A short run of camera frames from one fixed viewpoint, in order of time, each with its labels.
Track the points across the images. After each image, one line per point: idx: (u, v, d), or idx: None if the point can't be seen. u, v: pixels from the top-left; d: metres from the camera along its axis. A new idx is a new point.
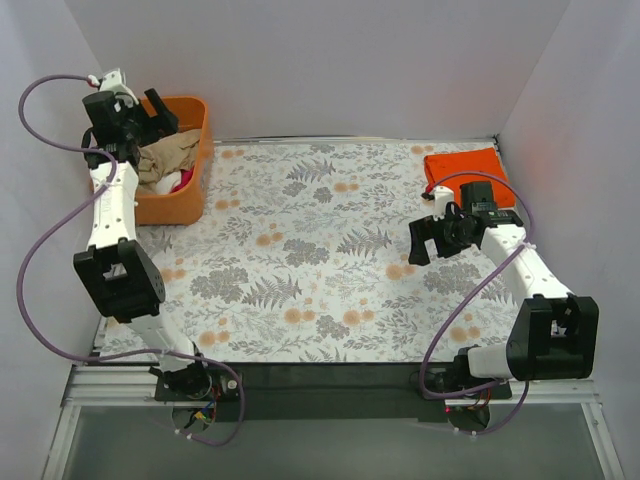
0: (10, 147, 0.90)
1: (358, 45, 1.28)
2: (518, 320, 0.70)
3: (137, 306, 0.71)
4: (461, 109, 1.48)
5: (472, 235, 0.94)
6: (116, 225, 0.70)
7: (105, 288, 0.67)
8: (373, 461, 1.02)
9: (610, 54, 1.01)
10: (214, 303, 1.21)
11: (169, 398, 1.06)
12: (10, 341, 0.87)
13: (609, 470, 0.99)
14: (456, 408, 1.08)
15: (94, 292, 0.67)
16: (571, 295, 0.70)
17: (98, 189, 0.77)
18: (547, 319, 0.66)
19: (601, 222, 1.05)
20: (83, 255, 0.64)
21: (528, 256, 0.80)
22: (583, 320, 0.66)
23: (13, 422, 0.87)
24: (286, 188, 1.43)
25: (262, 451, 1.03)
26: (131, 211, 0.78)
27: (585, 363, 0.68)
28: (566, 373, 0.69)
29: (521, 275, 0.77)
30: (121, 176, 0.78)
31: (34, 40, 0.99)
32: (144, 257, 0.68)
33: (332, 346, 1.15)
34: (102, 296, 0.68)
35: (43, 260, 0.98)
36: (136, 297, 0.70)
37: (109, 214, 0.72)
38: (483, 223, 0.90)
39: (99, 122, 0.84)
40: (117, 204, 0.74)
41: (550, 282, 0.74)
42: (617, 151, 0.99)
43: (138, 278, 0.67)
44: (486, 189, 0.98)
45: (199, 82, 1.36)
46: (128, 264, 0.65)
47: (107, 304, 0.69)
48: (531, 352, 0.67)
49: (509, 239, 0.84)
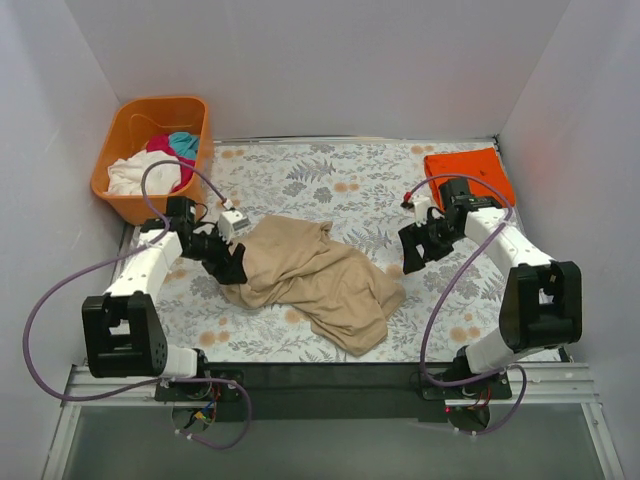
0: (9, 148, 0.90)
1: (358, 45, 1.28)
2: (508, 293, 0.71)
3: (127, 367, 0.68)
4: (461, 110, 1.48)
5: (455, 222, 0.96)
6: (137, 280, 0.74)
7: (102, 340, 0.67)
8: (374, 461, 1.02)
9: (609, 56, 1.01)
10: (214, 303, 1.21)
11: (169, 398, 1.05)
12: (12, 340, 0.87)
13: (610, 471, 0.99)
14: (456, 408, 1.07)
15: (91, 337, 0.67)
16: (554, 261, 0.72)
17: (140, 246, 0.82)
18: (534, 285, 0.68)
19: (600, 224, 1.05)
20: (93, 303, 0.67)
21: (511, 232, 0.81)
22: (565, 283, 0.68)
23: (13, 421, 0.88)
24: (286, 187, 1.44)
25: (263, 452, 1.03)
26: (159, 271, 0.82)
27: (575, 328, 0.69)
28: (558, 341, 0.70)
29: (505, 250, 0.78)
30: (164, 240, 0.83)
31: (34, 43, 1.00)
32: (150, 315, 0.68)
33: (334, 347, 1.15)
34: (97, 346, 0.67)
35: (42, 260, 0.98)
36: (129, 357, 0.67)
37: (137, 268, 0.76)
38: (465, 211, 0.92)
39: (169, 210, 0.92)
40: (147, 262, 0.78)
41: (533, 255, 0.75)
42: (616, 152, 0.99)
43: (140, 337, 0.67)
44: (464, 184, 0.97)
45: (199, 82, 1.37)
46: (132, 319, 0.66)
47: (99, 359, 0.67)
48: (523, 321, 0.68)
49: (492, 220, 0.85)
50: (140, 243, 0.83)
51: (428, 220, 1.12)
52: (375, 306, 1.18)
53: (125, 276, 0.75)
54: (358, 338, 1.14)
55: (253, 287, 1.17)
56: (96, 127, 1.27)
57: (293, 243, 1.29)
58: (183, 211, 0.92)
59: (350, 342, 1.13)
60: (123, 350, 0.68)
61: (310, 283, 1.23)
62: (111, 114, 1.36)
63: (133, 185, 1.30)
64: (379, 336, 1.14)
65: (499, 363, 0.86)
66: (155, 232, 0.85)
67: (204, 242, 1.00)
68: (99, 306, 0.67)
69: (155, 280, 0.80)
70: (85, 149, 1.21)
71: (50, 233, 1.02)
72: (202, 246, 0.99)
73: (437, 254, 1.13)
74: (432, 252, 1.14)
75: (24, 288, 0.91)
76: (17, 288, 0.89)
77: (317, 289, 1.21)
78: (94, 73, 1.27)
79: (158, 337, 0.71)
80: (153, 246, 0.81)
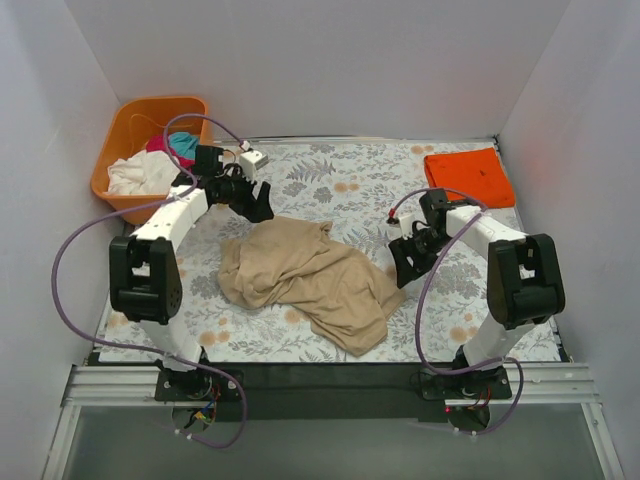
0: (9, 149, 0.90)
1: (358, 46, 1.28)
2: (491, 270, 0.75)
3: (143, 306, 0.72)
4: (461, 109, 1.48)
5: (437, 224, 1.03)
6: (161, 228, 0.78)
7: (124, 278, 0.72)
8: (374, 461, 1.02)
9: (609, 55, 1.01)
10: (214, 303, 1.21)
11: (169, 398, 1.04)
12: (12, 340, 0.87)
13: (610, 470, 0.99)
14: (456, 408, 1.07)
15: (114, 273, 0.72)
16: (528, 235, 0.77)
17: (170, 197, 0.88)
18: (512, 256, 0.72)
19: (600, 223, 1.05)
20: (120, 243, 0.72)
21: (486, 219, 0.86)
22: (541, 251, 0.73)
23: (13, 420, 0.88)
24: (286, 187, 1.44)
25: (263, 452, 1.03)
26: (183, 225, 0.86)
27: (559, 294, 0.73)
28: (545, 311, 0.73)
29: (483, 233, 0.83)
30: (191, 197, 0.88)
31: (34, 43, 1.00)
32: (170, 260, 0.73)
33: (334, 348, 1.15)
34: (118, 282, 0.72)
35: (42, 260, 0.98)
36: (147, 296, 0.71)
37: (162, 217, 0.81)
38: (445, 212, 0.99)
39: (199, 162, 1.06)
40: (173, 214, 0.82)
41: (509, 233, 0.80)
42: (616, 151, 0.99)
43: (159, 278, 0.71)
44: (442, 193, 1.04)
45: (199, 82, 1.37)
46: (154, 261, 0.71)
47: (118, 294, 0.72)
48: (509, 291, 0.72)
49: (468, 213, 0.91)
50: (170, 195, 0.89)
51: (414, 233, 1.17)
52: (375, 304, 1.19)
53: (151, 223, 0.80)
54: (358, 337, 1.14)
55: (253, 287, 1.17)
56: (96, 127, 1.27)
57: (293, 243, 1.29)
58: (211, 162, 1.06)
59: (351, 342, 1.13)
60: (141, 291, 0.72)
61: (310, 283, 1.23)
62: (111, 114, 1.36)
63: (133, 184, 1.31)
64: (379, 335, 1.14)
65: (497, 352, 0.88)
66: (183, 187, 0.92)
67: (232, 187, 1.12)
68: (125, 246, 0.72)
69: (178, 232, 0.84)
70: (85, 149, 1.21)
71: (50, 233, 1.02)
72: (230, 190, 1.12)
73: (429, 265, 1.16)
74: (421, 262, 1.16)
75: (24, 288, 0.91)
76: (18, 288, 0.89)
77: (317, 289, 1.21)
78: (94, 73, 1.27)
79: (176, 285, 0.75)
80: (181, 200, 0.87)
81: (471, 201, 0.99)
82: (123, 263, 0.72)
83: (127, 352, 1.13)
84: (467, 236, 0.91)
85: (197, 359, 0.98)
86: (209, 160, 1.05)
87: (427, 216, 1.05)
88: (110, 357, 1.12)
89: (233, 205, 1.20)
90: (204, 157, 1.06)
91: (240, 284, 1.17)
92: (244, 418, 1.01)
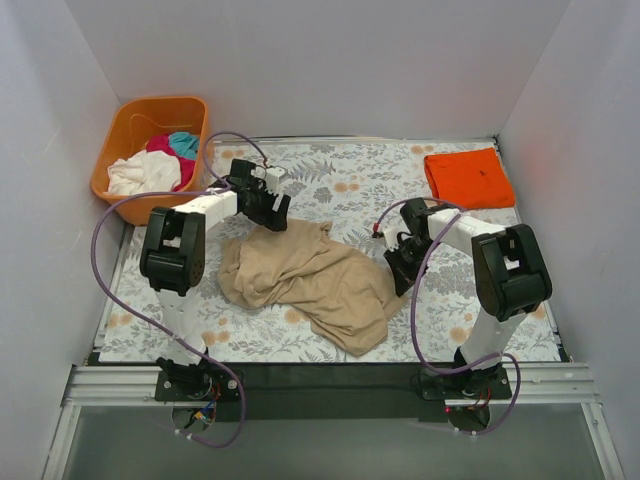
0: (9, 148, 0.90)
1: (358, 46, 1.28)
2: (477, 264, 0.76)
3: (167, 272, 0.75)
4: (461, 109, 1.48)
5: (420, 231, 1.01)
6: (197, 207, 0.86)
7: (155, 243, 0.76)
8: (374, 461, 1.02)
9: (610, 55, 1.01)
10: (214, 303, 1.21)
11: (169, 398, 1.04)
12: (11, 340, 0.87)
13: (609, 470, 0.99)
14: (456, 408, 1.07)
15: (149, 236, 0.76)
16: (507, 227, 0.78)
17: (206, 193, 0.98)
18: (495, 247, 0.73)
19: (600, 223, 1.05)
20: (160, 210, 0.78)
21: (466, 218, 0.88)
22: (523, 240, 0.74)
23: (13, 420, 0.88)
24: (286, 188, 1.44)
25: (263, 452, 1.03)
26: (215, 215, 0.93)
27: (544, 279, 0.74)
28: (535, 297, 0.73)
29: (464, 229, 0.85)
30: (225, 194, 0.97)
31: (34, 43, 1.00)
32: (200, 234, 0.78)
33: (334, 349, 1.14)
34: (150, 246, 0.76)
35: (42, 261, 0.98)
36: (172, 263, 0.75)
37: (199, 202, 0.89)
38: (427, 217, 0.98)
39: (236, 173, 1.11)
40: (208, 200, 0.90)
41: (489, 227, 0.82)
42: (616, 151, 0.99)
43: (187, 247, 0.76)
44: (421, 201, 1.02)
45: (199, 82, 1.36)
46: (187, 229, 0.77)
47: (148, 256, 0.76)
48: (497, 282, 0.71)
49: (448, 215, 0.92)
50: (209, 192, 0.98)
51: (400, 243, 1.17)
52: (376, 303, 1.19)
53: (189, 204, 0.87)
54: (359, 336, 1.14)
55: (253, 287, 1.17)
56: (96, 127, 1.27)
57: (293, 244, 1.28)
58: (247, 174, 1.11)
59: (351, 341, 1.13)
60: (167, 258, 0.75)
61: (310, 283, 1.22)
62: (111, 113, 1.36)
63: (133, 185, 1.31)
64: (379, 335, 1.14)
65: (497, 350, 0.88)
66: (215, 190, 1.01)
67: (257, 198, 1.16)
68: (164, 214, 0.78)
69: (209, 220, 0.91)
70: (86, 149, 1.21)
71: (50, 233, 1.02)
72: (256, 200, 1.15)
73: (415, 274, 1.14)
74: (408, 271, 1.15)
75: (24, 288, 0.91)
76: (17, 288, 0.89)
77: (317, 289, 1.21)
78: (94, 72, 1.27)
79: (200, 260, 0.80)
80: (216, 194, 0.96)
81: (451, 205, 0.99)
82: (159, 228, 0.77)
83: (127, 352, 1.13)
84: (448, 237, 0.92)
85: (203, 349, 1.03)
86: (242, 171, 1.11)
87: (409, 224, 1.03)
88: (109, 357, 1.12)
89: (255, 216, 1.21)
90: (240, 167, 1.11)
91: (241, 285, 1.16)
92: (242, 418, 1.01)
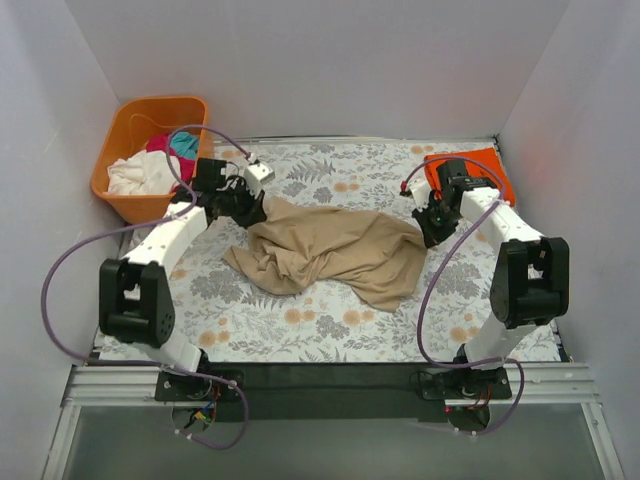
0: (9, 148, 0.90)
1: (358, 46, 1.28)
2: (499, 266, 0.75)
3: (131, 330, 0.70)
4: (461, 109, 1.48)
5: (451, 201, 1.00)
6: (155, 250, 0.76)
7: (114, 302, 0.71)
8: (374, 461, 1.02)
9: (610, 54, 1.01)
10: (214, 303, 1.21)
11: (169, 398, 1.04)
12: (11, 340, 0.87)
13: (609, 470, 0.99)
14: (456, 408, 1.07)
15: (104, 296, 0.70)
16: (542, 237, 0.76)
17: (167, 216, 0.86)
18: (523, 260, 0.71)
19: (600, 223, 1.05)
20: (110, 264, 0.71)
21: (504, 209, 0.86)
22: (554, 257, 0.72)
23: (12, 420, 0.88)
24: (286, 188, 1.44)
25: (263, 452, 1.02)
26: (178, 246, 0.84)
27: (561, 300, 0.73)
28: (546, 314, 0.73)
29: (498, 226, 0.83)
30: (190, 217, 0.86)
31: (35, 43, 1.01)
32: (160, 284, 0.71)
33: (395, 307, 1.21)
34: (108, 306, 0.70)
35: (42, 260, 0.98)
36: (136, 321, 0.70)
37: (157, 239, 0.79)
38: (462, 191, 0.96)
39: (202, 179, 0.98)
40: (169, 235, 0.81)
41: (525, 231, 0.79)
42: (616, 151, 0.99)
43: (148, 304, 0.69)
44: (461, 166, 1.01)
45: (199, 82, 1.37)
46: (143, 287, 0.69)
47: (107, 318, 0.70)
48: (512, 295, 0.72)
49: (486, 200, 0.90)
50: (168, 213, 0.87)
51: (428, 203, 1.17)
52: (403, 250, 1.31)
53: (145, 245, 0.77)
54: (403, 281, 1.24)
55: (296, 267, 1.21)
56: (96, 127, 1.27)
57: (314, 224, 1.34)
58: (215, 176, 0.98)
59: (404, 288, 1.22)
60: (130, 316, 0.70)
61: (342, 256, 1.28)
62: (111, 113, 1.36)
63: (133, 185, 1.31)
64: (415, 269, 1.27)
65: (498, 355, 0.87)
66: (183, 204, 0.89)
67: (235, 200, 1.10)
68: (117, 267, 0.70)
69: (173, 254, 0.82)
70: (85, 149, 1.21)
71: (49, 233, 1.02)
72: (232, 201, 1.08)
73: (444, 235, 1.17)
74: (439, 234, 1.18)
75: (24, 287, 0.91)
76: (17, 287, 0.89)
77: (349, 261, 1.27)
78: (94, 72, 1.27)
79: (167, 306, 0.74)
80: (178, 219, 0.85)
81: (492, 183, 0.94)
82: (113, 286, 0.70)
83: (127, 352, 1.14)
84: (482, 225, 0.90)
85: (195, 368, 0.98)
86: (210, 173, 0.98)
87: (443, 190, 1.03)
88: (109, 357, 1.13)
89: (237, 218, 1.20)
90: (208, 170, 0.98)
91: (285, 267, 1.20)
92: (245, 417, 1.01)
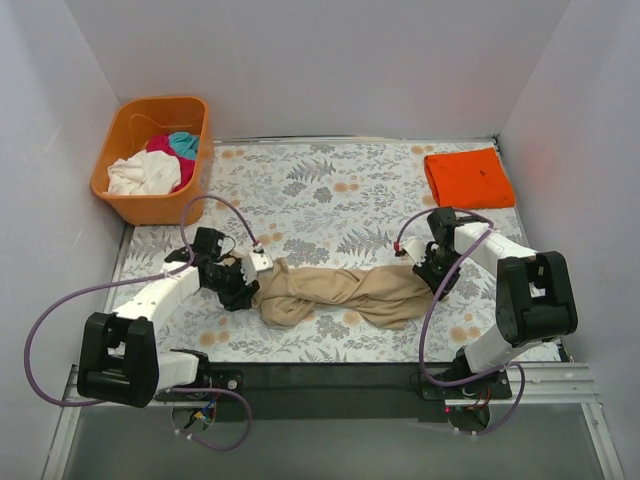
0: (10, 148, 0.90)
1: (358, 47, 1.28)
2: (500, 288, 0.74)
3: (114, 389, 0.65)
4: (461, 110, 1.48)
5: (445, 242, 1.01)
6: (145, 306, 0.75)
7: (95, 362, 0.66)
8: (374, 461, 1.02)
9: (610, 55, 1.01)
10: (214, 303, 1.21)
11: (169, 398, 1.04)
12: (11, 340, 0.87)
13: (609, 470, 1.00)
14: (456, 408, 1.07)
15: (86, 353, 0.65)
16: (538, 253, 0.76)
17: (159, 273, 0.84)
18: (522, 274, 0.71)
19: (600, 223, 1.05)
20: (97, 320, 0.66)
21: (495, 236, 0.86)
22: (552, 269, 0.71)
23: (13, 421, 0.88)
24: (286, 188, 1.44)
25: (263, 452, 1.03)
26: (170, 303, 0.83)
27: (570, 315, 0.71)
28: (556, 331, 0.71)
29: (492, 249, 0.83)
30: (183, 276, 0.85)
31: (35, 43, 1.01)
32: (149, 343, 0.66)
33: (402, 328, 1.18)
34: (88, 365, 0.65)
35: (42, 260, 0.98)
36: (120, 380, 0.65)
37: (149, 295, 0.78)
38: (454, 229, 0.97)
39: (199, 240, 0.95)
40: (160, 291, 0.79)
41: (519, 250, 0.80)
42: (616, 152, 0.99)
43: (133, 364, 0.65)
44: (450, 210, 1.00)
45: (199, 83, 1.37)
46: (130, 344, 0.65)
47: (89, 376, 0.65)
48: (518, 310, 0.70)
49: (477, 229, 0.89)
50: (161, 271, 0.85)
51: (426, 256, 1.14)
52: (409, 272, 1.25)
53: (136, 299, 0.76)
54: (411, 305, 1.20)
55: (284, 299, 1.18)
56: (96, 127, 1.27)
57: (326, 268, 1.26)
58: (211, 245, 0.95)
59: (411, 312, 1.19)
60: (112, 375, 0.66)
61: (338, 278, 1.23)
62: (111, 113, 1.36)
63: (133, 185, 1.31)
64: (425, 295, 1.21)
65: (499, 361, 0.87)
66: (177, 263, 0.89)
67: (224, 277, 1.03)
68: (103, 324, 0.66)
69: (162, 311, 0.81)
70: (85, 150, 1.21)
71: (50, 233, 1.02)
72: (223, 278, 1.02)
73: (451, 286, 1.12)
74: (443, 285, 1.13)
75: (25, 287, 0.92)
76: (18, 287, 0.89)
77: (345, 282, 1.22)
78: (94, 73, 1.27)
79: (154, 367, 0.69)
80: (171, 277, 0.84)
81: (480, 218, 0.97)
82: (98, 341, 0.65)
83: None
84: (475, 253, 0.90)
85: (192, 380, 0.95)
86: (208, 242, 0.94)
87: (435, 232, 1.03)
88: None
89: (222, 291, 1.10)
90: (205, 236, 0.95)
91: (277, 305, 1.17)
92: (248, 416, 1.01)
